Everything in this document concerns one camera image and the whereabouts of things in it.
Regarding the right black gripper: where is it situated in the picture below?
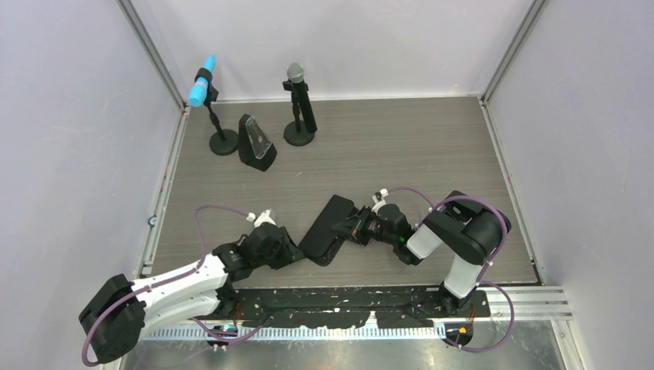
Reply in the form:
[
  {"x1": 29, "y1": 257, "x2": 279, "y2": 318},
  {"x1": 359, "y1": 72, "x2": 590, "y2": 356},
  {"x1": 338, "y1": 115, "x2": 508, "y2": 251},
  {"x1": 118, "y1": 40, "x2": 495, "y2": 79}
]
[{"x1": 332, "y1": 206, "x2": 397, "y2": 247}]

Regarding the black zip tool case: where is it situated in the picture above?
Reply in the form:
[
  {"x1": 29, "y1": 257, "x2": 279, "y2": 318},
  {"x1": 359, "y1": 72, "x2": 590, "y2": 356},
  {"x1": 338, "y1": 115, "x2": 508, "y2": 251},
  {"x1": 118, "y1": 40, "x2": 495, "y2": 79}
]
[{"x1": 298, "y1": 195, "x2": 357, "y2": 267}]

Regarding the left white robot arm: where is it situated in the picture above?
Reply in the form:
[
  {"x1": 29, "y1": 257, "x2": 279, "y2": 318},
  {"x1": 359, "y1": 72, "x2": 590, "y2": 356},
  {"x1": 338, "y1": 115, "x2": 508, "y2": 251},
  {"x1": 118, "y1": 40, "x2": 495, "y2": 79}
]
[{"x1": 79, "y1": 223, "x2": 305, "y2": 367}]

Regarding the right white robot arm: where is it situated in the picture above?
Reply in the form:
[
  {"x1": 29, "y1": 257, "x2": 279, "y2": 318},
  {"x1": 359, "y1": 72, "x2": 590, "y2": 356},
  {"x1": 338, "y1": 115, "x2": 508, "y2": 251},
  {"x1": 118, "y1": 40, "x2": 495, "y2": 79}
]
[{"x1": 331, "y1": 191, "x2": 511, "y2": 317}]

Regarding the black metronome clear cover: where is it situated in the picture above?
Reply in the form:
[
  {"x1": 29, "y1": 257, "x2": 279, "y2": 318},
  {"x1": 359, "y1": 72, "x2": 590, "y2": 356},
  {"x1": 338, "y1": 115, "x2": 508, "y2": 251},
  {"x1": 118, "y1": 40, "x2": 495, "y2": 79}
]
[{"x1": 238, "y1": 114, "x2": 278, "y2": 172}]

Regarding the right black mic stand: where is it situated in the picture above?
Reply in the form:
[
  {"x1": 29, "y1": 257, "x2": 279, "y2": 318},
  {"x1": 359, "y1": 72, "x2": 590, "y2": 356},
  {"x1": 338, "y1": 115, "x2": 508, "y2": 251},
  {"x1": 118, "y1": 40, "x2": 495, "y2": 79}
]
[{"x1": 282, "y1": 79, "x2": 315, "y2": 146}]

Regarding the black mic stand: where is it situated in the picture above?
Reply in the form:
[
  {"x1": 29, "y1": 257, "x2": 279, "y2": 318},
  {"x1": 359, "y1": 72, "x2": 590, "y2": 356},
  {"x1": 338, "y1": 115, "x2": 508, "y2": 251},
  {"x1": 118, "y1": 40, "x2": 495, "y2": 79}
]
[
  {"x1": 282, "y1": 79, "x2": 315, "y2": 146},
  {"x1": 204, "y1": 85, "x2": 238, "y2": 156}
]

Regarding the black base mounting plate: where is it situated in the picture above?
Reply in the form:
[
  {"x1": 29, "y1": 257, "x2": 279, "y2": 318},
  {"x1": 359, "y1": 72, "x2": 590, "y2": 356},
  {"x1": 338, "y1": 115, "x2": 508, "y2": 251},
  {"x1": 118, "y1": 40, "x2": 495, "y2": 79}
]
[{"x1": 204, "y1": 286, "x2": 491, "y2": 329}]

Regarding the left black mic stand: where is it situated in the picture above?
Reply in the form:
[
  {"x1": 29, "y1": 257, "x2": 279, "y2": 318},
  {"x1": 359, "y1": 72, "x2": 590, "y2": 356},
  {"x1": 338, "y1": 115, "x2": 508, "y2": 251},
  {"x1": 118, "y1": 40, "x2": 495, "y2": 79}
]
[{"x1": 204, "y1": 85, "x2": 238, "y2": 156}]

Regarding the grey black microphone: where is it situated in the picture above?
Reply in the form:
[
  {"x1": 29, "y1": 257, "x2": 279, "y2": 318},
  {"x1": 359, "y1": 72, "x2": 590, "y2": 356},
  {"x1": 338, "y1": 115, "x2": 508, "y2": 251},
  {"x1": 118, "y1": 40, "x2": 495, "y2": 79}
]
[{"x1": 287, "y1": 62, "x2": 317, "y2": 133}]

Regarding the blue microphone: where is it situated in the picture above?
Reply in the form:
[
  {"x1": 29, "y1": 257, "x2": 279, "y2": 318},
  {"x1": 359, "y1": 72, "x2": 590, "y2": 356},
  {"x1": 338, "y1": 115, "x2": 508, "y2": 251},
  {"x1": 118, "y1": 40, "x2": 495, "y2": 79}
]
[{"x1": 188, "y1": 55, "x2": 216, "y2": 107}]

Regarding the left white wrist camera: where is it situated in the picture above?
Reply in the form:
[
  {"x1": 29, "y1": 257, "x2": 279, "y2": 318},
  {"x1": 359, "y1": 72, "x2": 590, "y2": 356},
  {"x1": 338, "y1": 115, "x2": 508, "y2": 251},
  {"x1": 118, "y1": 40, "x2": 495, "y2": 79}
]
[{"x1": 246, "y1": 209, "x2": 277, "y2": 228}]

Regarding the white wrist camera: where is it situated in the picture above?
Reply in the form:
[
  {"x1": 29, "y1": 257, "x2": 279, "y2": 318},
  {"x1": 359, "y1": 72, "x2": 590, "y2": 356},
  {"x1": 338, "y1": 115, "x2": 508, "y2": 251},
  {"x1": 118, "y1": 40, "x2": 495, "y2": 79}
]
[
  {"x1": 246, "y1": 209, "x2": 277, "y2": 228},
  {"x1": 372, "y1": 188, "x2": 389, "y2": 214}
]

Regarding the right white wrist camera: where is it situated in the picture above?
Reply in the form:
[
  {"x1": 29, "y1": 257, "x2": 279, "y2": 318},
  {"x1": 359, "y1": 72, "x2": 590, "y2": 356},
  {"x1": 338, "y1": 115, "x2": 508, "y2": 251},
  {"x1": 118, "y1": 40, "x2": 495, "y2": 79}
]
[{"x1": 372, "y1": 188, "x2": 389, "y2": 214}]

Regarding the aluminium frame rail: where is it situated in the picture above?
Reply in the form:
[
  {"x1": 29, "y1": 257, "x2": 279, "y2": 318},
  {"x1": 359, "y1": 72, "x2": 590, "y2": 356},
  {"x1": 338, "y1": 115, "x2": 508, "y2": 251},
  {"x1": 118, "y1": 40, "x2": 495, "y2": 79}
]
[{"x1": 143, "y1": 284, "x2": 572, "y2": 343}]

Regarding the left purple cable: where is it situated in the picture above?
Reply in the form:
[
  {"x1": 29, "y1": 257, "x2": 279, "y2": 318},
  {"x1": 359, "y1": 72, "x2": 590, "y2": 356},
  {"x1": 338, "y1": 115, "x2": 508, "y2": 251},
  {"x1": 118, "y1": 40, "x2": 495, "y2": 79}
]
[{"x1": 80, "y1": 203, "x2": 267, "y2": 368}]

